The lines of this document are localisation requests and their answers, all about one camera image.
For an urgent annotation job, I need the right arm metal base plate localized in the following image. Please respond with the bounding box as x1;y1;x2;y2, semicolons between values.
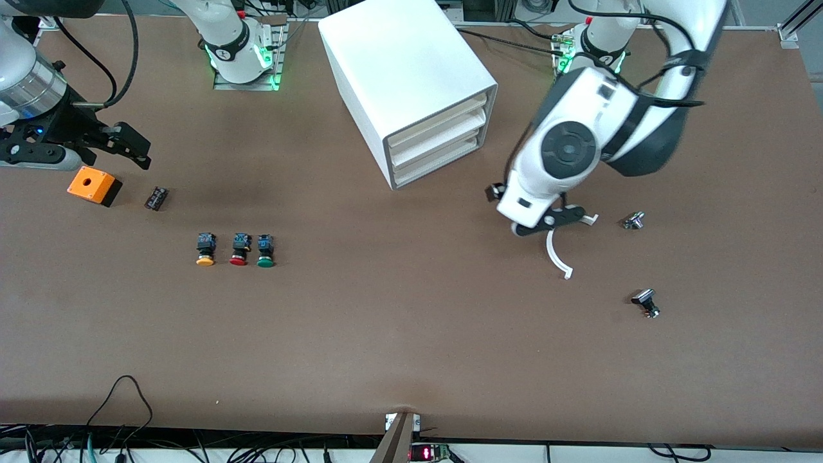
212;14;288;91

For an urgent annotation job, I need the red display device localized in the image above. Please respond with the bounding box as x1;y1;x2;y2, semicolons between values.
410;442;451;462

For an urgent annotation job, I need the short black table cable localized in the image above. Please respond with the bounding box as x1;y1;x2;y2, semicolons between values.
508;18;557;41

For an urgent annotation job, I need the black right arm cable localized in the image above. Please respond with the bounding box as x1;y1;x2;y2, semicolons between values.
55;0;140;109

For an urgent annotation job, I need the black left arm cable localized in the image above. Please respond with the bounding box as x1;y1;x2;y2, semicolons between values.
503;0;707;187

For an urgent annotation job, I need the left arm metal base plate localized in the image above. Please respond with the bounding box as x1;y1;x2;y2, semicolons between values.
552;32;579;78

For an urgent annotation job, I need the white curved plastic clip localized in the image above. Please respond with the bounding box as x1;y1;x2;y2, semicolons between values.
547;214;599;280

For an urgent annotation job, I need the long black table cable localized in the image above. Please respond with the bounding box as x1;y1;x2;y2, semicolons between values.
455;27;561;53

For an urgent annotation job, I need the black looped cable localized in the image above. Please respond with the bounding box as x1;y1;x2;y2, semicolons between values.
87;375;154;444

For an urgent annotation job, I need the black knob selector switch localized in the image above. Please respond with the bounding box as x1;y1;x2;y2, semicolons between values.
631;289;662;320

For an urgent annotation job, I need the orange box with hole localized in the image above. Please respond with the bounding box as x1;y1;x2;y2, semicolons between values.
67;166;123;208

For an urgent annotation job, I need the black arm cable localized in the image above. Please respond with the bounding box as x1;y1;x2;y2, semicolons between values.
503;0;707;187
55;0;140;109

